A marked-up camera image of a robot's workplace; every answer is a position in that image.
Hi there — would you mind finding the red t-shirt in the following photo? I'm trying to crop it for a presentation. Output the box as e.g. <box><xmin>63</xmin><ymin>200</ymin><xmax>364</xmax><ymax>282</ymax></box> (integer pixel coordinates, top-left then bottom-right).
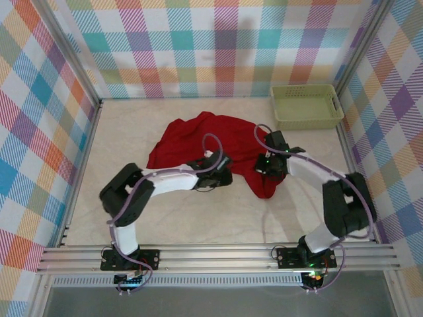
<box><xmin>147</xmin><ymin>111</ymin><xmax>288</xmax><ymax>199</ymax></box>

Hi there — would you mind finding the pale green plastic basket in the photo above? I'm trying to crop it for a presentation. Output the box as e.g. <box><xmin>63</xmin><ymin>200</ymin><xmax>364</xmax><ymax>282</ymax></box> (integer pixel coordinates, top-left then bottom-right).
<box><xmin>270</xmin><ymin>84</ymin><xmax>345</xmax><ymax>131</ymax></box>

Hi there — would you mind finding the right controller circuit board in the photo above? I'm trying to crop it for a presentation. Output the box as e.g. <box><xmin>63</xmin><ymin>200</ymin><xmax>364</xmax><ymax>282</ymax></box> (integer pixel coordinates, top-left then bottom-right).
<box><xmin>301</xmin><ymin>271</ymin><xmax>328</xmax><ymax>285</ymax></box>

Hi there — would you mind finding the controller circuit board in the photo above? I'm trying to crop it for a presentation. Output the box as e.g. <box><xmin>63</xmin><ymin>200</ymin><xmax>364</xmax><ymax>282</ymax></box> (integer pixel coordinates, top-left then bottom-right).
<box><xmin>301</xmin><ymin>271</ymin><xmax>328</xmax><ymax>285</ymax></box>
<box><xmin>113</xmin><ymin>273</ymin><xmax>147</xmax><ymax>287</ymax></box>

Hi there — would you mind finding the grey metal panel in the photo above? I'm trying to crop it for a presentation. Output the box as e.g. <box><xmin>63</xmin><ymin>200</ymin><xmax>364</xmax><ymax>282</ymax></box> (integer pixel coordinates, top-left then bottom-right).
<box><xmin>42</xmin><ymin>286</ymin><xmax>397</xmax><ymax>317</ymax></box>

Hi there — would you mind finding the left controller circuit board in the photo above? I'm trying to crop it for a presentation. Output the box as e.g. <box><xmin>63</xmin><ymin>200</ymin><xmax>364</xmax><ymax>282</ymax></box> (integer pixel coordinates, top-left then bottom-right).
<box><xmin>113</xmin><ymin>273</ymin><xmax>147</xmax><ymax>287</ymax></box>

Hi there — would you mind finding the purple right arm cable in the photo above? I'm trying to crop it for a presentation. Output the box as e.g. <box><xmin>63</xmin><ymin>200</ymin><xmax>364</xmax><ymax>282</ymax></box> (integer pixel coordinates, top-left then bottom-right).
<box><xmin>252</xmin><ymin>123</ymin><xmax>378</xmax><ymax>294</ymax></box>

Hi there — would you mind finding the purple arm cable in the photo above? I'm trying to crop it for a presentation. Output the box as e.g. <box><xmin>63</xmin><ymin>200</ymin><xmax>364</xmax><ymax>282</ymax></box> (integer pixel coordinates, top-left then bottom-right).
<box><xmin>252</xmin><ymin>123</ymin><xmax>378</xmax><ymax>294</ymax></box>
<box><xmin>107</xmin><ymin>133</ymin><xmax>225</xmax><ymax>295</ymax></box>

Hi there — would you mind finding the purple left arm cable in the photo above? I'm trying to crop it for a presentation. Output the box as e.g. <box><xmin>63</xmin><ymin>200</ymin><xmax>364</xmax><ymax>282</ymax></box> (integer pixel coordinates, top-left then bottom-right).
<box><xmin>107</xmin><ymin>133</ymin><xmax>225</xmax><ymax>295</ymax></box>

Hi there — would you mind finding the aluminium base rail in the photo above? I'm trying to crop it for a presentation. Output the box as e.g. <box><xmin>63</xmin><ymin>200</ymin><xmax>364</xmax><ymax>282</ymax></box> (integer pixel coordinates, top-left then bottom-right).
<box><xmin>36</xmin><ymin>244</ymin><xmax>401</xmax><ymax>274</ymax></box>

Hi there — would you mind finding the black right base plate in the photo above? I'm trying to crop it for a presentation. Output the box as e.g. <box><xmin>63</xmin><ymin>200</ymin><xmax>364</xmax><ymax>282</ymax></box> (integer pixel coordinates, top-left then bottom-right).
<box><xmin>276</xmin><ymin>247</ymin><xmax>338</xmax><ymax>270</ymax></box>

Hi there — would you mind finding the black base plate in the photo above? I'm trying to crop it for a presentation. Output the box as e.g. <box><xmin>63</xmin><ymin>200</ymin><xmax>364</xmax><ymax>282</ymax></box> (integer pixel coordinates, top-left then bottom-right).
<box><xmin>276</xmin><ymin>247</ymin><xmax>338</xmax><ymax>270</ymax></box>
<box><xmin>100</xmin><ymin>249</ymin><xmax>162</xmax><ymax>272</ymax></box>

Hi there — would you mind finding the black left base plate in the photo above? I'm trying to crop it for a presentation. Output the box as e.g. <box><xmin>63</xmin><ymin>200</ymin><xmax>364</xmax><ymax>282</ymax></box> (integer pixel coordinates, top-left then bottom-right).
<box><xmin>100</xmin><ymin>249</ymin><xmax>162</xmax><ymax>272</ymax></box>

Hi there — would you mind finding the slotted grey cable duct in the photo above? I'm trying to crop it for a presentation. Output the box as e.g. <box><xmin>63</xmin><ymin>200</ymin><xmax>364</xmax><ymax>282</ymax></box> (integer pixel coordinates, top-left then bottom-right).
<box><xmin>52</xmin><ymin>276</ymin><xmax>305</xmax><ymax>287</ymax></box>

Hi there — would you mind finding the aluminium frame post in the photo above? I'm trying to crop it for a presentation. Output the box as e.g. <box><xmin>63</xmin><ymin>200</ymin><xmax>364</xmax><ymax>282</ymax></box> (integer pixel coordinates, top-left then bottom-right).
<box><xmin>333</xmin><ymin>0</ymin><xmax>397</xmax><ymax>98</ymax></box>
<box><xmin>31</xmin><ymin>0</ymin><xmax>103</xmax><ymax>106</ymax></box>

